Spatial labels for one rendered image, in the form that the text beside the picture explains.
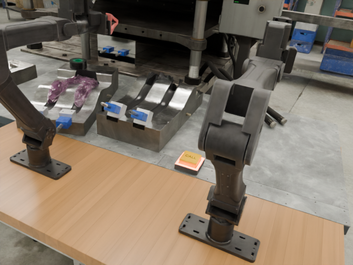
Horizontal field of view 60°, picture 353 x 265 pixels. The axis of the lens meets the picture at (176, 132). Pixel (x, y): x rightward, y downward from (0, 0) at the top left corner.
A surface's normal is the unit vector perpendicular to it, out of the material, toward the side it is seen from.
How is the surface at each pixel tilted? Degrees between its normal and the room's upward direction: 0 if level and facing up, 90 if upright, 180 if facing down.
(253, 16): 90
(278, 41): 88
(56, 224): 0
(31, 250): 0
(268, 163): 0
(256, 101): 63
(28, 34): 87
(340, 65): 93
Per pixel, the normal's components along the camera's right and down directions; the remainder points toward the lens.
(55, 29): 0.91, 0.23
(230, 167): -0.40, 0.79
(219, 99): -0.34, -0.02
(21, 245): 0.08, -0.87
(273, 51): -0.42, 0.38
